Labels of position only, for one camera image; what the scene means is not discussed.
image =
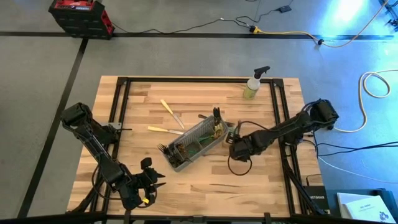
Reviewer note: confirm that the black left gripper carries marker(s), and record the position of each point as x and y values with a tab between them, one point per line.
140	186

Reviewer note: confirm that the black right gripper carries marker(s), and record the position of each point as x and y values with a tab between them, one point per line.
244	147

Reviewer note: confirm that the grey mesh cutlery basket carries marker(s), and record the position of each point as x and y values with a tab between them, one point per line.
194	137

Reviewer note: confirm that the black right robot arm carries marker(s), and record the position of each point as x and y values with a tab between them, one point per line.
292	127

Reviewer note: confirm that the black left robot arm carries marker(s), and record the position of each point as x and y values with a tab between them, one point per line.
99	155

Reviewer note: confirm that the small yellow tag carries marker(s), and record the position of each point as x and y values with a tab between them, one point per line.
145	200

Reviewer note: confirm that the white spray bottle black trigger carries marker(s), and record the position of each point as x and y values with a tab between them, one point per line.
250	91

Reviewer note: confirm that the white paper box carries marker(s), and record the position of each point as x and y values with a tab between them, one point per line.
342	202

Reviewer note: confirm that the white booklet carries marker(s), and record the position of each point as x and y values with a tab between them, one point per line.
370	208

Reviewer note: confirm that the black power adapter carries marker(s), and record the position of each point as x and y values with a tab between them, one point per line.
284	9

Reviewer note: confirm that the red and black toolbox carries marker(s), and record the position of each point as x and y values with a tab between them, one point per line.
81	21

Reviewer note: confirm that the black stand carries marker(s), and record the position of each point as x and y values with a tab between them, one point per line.
392	21

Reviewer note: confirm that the black Netgear switch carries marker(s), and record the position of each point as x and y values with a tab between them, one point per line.
318	199

